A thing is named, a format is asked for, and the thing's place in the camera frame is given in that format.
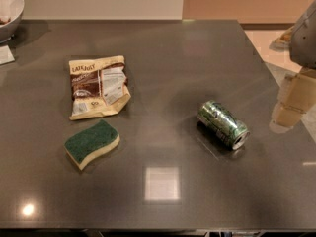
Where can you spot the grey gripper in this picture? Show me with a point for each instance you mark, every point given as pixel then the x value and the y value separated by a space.
pixel 304 41

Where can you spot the green soda can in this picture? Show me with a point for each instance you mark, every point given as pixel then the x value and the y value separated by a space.
pixel 231 131

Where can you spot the green and yellow sponge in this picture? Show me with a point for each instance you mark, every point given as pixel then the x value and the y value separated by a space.
pixel 92 143

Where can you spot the brown and cream snack bag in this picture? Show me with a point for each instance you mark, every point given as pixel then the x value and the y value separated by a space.
pixel 99 87

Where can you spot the white paper card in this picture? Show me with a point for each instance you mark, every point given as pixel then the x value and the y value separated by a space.
pixel 6 55

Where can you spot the white bowl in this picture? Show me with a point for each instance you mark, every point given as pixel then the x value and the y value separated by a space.
pixel 11 12

